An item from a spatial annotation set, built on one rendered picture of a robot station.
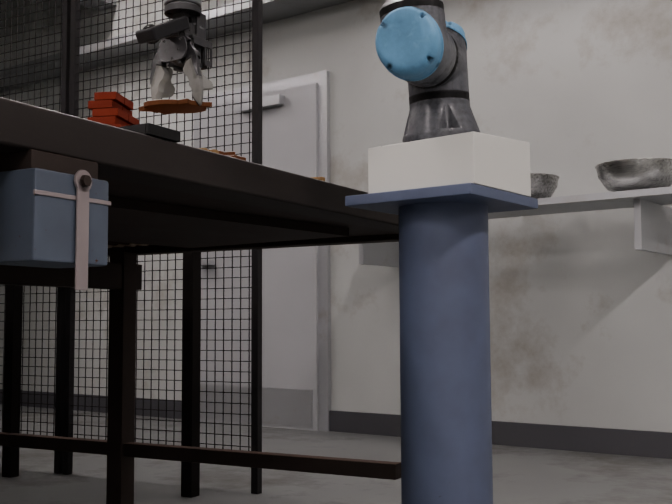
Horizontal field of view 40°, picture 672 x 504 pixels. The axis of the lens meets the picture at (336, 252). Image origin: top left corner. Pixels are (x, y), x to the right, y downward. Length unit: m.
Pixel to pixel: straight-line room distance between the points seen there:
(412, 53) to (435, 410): 0.63
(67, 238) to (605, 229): 3.75
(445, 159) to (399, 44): 0.22
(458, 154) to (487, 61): 3.56
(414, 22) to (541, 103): 3.38
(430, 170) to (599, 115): 3.23
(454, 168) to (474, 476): 0.55
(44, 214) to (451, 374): 0.80
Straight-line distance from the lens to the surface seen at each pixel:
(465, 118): 1.78
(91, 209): 1.32
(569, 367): 4.83
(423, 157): 1.69
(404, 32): 1.66
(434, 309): 1.70
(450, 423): 1.71
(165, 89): 1.92
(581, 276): 4.80
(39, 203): 1.25
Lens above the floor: 0.63
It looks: 4 degrees up
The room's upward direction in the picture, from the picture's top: straight up
